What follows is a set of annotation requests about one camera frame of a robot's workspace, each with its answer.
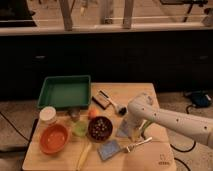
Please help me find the grey-blue towel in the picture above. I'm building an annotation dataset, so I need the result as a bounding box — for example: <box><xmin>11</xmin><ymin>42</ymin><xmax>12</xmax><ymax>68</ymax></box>
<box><xmin>116</xmin><ymin>120</ymin><xmax>129</xmax><ymax>138</ymax></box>

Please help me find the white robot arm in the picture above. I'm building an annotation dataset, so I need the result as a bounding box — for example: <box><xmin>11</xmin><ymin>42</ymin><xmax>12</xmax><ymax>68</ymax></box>
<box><xmin>127</xmin><ymin>93</ymin><xmax>213</xmax><ymax>149</ymax></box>

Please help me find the white paper cup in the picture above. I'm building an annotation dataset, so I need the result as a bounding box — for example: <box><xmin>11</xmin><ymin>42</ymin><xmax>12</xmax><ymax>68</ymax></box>
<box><xmin>39</xmin><ymin>106</ymin><xmax>57</xmax><ymax>125</ymax></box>

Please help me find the silver fork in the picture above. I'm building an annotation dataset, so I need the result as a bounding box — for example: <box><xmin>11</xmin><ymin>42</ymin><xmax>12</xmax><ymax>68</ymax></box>
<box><xmin>123</xmin><ymin>137</ymin><xmax>153</xmax><ymax>153</ymax></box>

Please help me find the green pepper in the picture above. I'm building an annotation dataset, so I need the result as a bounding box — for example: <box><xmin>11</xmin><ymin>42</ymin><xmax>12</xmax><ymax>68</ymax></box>
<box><xmin>141</xmin><ymin>120</ymin><xmax>153</xmax><ymax>139</ymax></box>

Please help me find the blue sponge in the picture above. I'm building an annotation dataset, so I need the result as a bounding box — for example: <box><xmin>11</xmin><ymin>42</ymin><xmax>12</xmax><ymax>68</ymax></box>
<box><xmin>98</xmin><ymin>140</ymin><xmax>121</xmax><ymax>161</ymax></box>

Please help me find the dark bowl with beads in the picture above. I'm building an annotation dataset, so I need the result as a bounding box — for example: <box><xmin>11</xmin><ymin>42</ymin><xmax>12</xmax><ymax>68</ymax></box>
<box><xmin>88</xmin><ymin>116</ymin><xmax>113</xmax><ymax>143</ymax></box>

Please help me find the orange fruit toy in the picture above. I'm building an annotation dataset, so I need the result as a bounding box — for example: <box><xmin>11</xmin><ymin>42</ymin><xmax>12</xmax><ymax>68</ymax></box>
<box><xmin>88</xmin><ymin>108</ymin><xmax>99</xmax><ymax>120</ymax></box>

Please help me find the brown wooden block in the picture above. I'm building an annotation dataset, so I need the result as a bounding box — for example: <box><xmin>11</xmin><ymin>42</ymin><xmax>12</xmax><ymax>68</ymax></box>
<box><xmin>92</xmin><ymin>94</ymin><xmax>110</xmax><ymax>110</ymax></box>

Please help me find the yellow banana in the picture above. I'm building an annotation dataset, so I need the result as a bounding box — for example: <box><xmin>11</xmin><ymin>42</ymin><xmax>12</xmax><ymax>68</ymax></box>
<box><xmin>76</xmin><ymin>142</ymin><xmax>92</xmax><ymax>171</ymax></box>

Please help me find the green lettuce toy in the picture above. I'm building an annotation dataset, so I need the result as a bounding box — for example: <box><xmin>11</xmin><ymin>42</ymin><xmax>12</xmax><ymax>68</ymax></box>
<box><xmin>72</xmin><ymin>121</ymin><xmax>87</xmax><ymax>137</ymax></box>

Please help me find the dark blue floor object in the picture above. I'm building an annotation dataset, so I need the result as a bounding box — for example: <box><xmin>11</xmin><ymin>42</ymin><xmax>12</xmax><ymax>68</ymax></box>
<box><xmin>186</xmin><ymin>91</ymin><xmax>211</xmax><ymax>108</ymax></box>

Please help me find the green plastic tray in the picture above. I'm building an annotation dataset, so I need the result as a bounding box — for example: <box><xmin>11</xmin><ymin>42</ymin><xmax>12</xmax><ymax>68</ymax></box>
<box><xmin>37</xmin><ymin>75</ymin><xmax>91</xmax><ymax>110</ymax></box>

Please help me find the orange bowl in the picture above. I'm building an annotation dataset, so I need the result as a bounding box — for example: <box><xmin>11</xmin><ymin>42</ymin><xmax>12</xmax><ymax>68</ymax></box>
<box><xmin>39</xmin><ymin>124</ymin><xmax>70</xmax><ymax>155</ymax></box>

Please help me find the black cable on floor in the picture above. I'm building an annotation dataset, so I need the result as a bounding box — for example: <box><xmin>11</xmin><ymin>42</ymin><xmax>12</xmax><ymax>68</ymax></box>
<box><xmin>170</xmin><ymin>103</ymin><xmax>201</xmax><ymax>154</ymax></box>

